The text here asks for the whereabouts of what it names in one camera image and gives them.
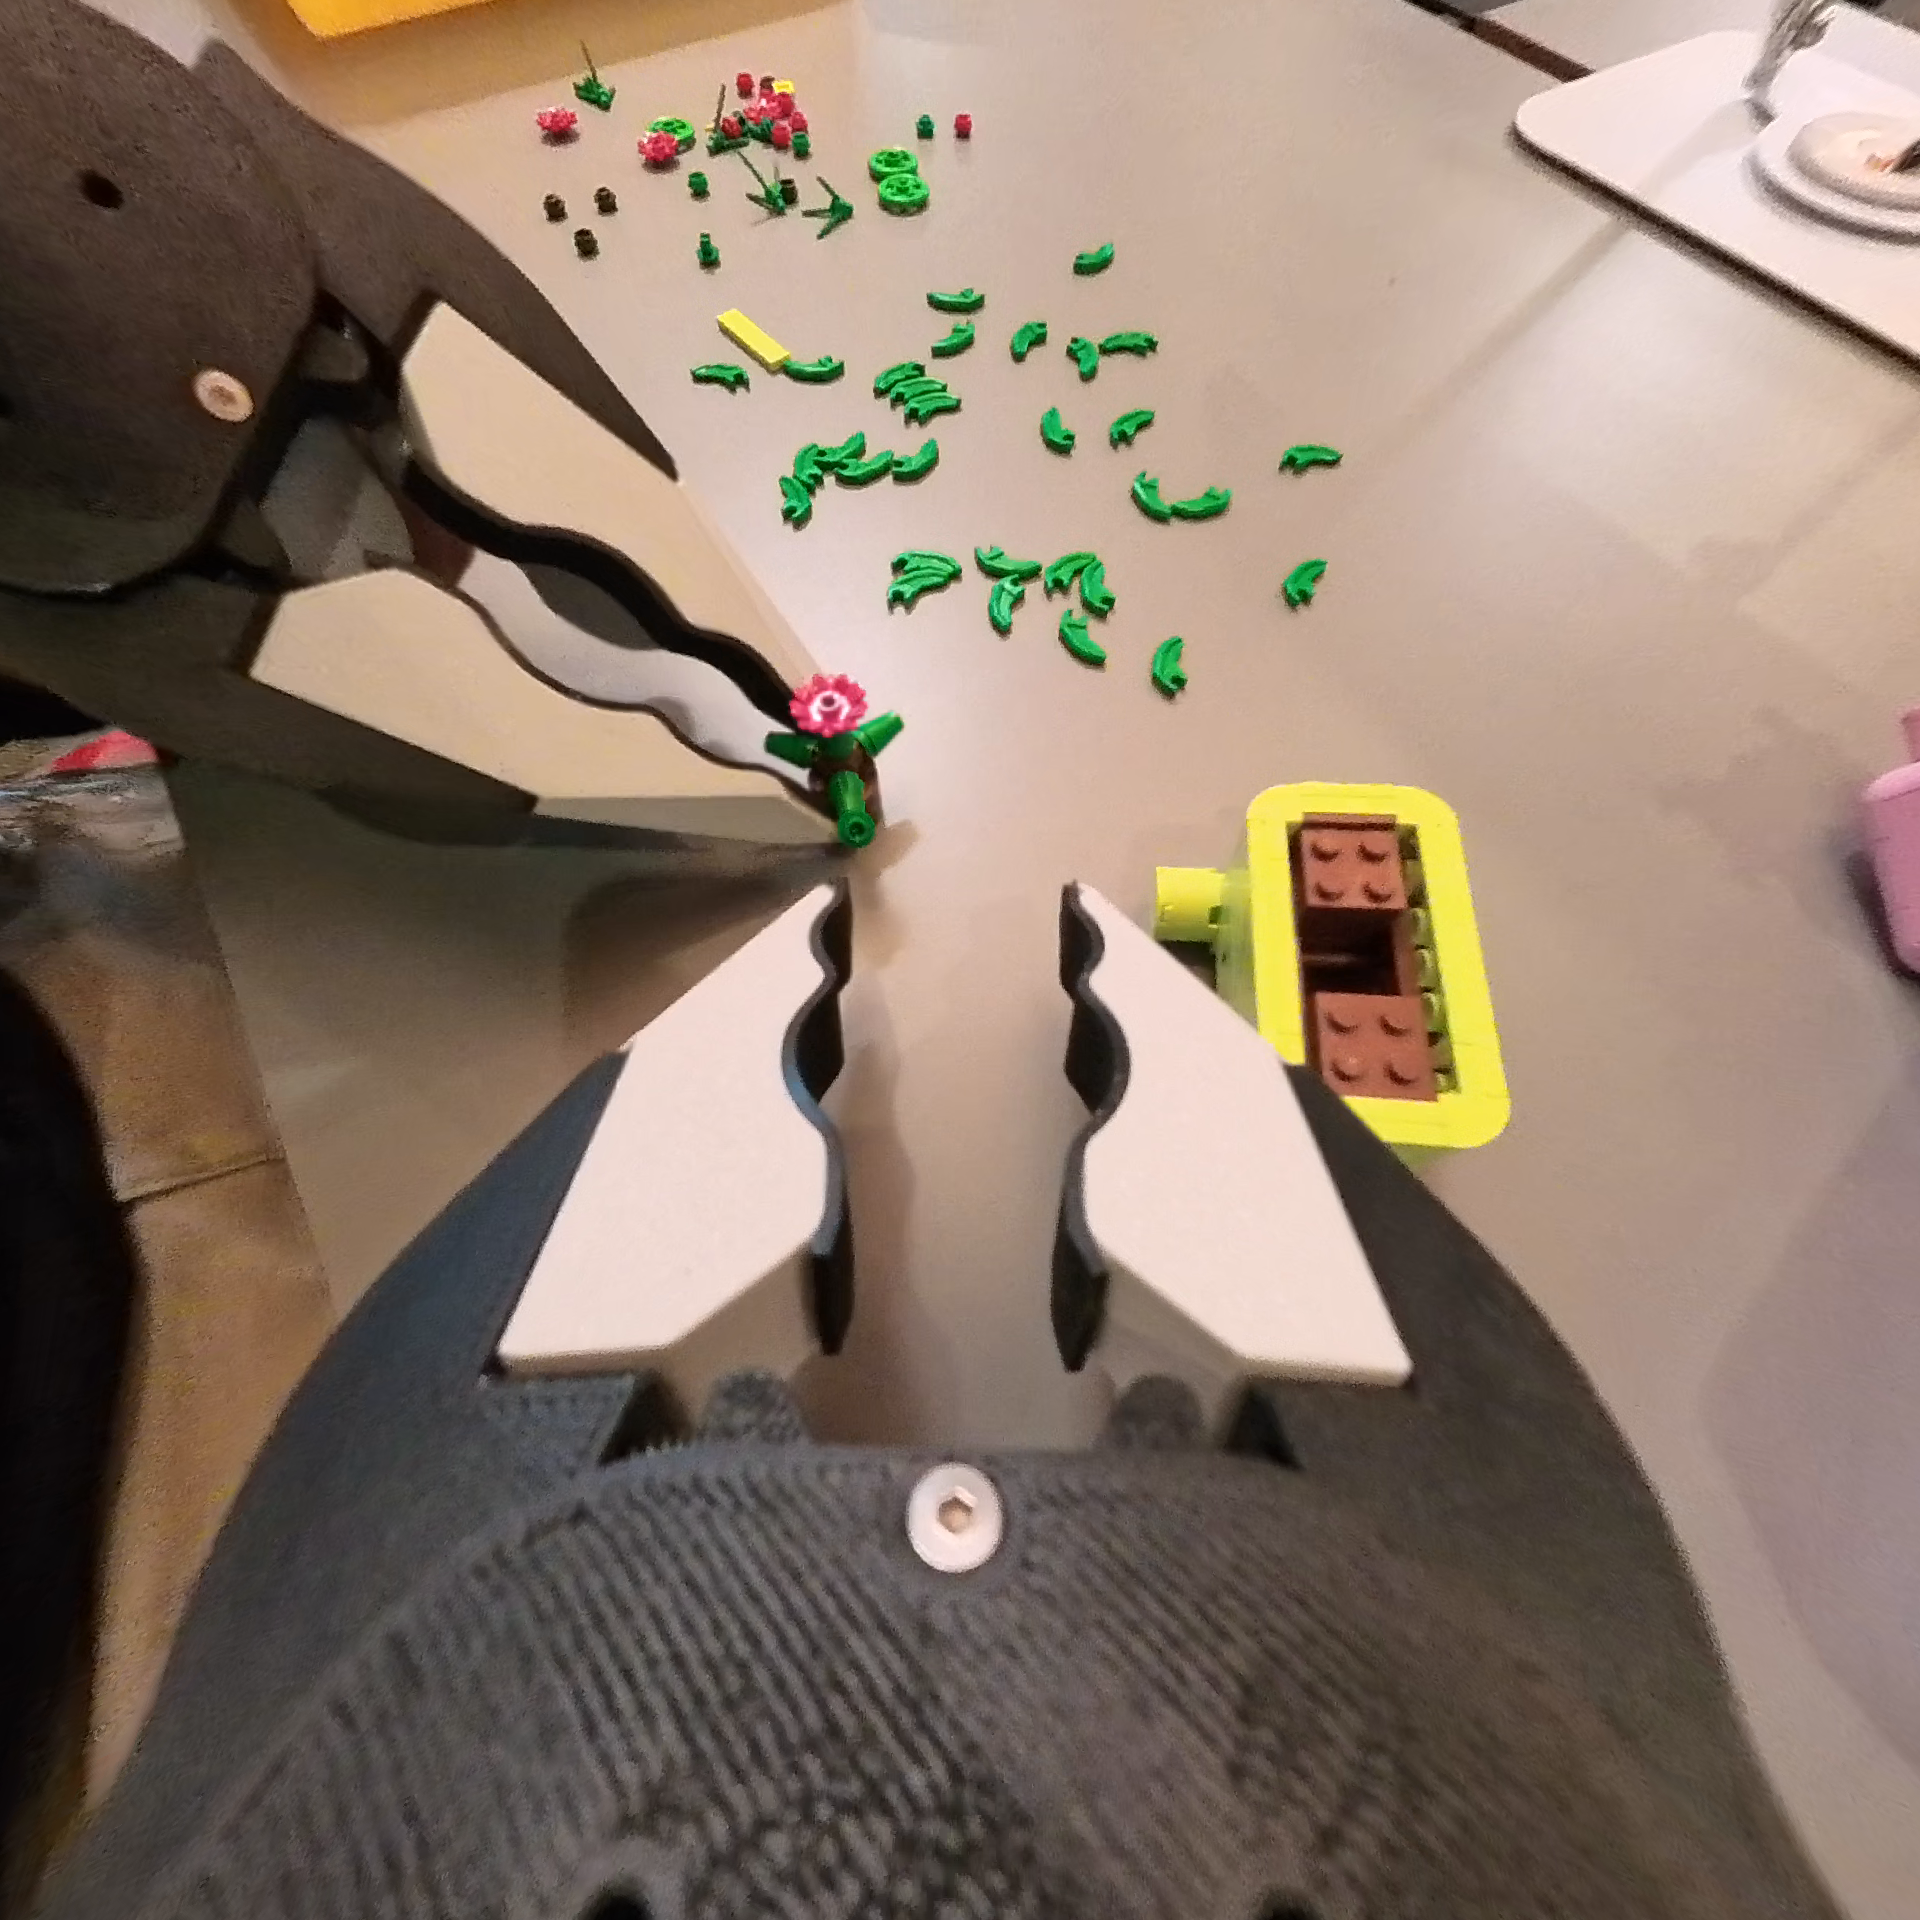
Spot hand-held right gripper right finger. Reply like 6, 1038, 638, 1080
1054, 881, 1417, 1419

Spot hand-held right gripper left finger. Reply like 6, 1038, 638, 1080
495, 881, 859, 1425

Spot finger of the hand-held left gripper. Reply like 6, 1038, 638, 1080
244, 560, 872, 857
392, 296, 825, 714

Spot pink toy brick flower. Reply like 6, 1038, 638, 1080
760, 672, 904, 854

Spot lime green toy brick pot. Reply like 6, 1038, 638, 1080
1152, 785, 1512, 1164

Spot scattered green toy leaves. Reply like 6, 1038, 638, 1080
691, 240, 1343, 700

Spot yellow plastic bin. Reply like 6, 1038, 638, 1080
286, 0, 495, 38

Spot pile of small mixed toy pieces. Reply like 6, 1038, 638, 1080
534, 37, 980, 273

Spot lilac toy brick plant pot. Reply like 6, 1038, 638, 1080
1861, 710, 1920, 981

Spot white booklet stand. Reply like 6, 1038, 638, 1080
1510, 0, 1920, 362

